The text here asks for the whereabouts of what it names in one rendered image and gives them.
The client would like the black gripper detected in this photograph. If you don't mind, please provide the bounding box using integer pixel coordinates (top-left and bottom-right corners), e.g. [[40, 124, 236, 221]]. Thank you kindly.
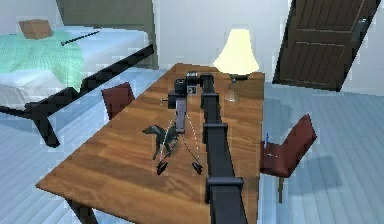
[[155, 77, 204, 176]]

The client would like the dark animal statue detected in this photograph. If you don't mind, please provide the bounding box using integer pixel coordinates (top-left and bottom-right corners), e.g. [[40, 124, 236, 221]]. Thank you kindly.
[[141, 124, 181, 161]]

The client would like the brown wooden table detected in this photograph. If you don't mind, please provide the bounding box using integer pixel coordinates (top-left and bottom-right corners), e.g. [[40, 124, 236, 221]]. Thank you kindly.
[[35, 62, 266, 224]]

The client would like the dark red chair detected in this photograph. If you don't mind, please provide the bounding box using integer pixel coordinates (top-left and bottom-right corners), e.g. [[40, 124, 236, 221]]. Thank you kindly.
[[259, 113, 318, 205], [101, 81, 136, 121]]

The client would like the pale yellow table lamp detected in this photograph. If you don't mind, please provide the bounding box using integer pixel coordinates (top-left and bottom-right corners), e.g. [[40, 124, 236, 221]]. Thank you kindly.
[[212, 28, 261, 103]]

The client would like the black baseball bat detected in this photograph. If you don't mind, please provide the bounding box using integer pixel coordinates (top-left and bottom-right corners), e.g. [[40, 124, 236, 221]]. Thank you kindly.
[[60, 30, 101, 47]]

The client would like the green blanket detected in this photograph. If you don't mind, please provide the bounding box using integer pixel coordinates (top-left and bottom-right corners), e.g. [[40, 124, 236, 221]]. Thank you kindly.
[[0, 30, 85, 93]]

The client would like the dark brown room door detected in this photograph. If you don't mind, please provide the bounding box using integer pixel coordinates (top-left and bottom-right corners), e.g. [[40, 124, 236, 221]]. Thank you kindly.
[[272, 0, 383, 93]]

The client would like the brown box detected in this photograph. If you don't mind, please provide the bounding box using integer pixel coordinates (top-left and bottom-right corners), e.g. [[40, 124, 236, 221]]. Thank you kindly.
[[17, 18, 54, 41]]

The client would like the white bed with black frame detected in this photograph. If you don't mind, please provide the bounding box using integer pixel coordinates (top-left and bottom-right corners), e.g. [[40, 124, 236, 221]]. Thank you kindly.
[[0, 0, 158, 149]]

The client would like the dark door handle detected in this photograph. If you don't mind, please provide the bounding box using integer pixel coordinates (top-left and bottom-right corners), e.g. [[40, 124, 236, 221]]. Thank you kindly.
[[352, 17, 368, 43]]

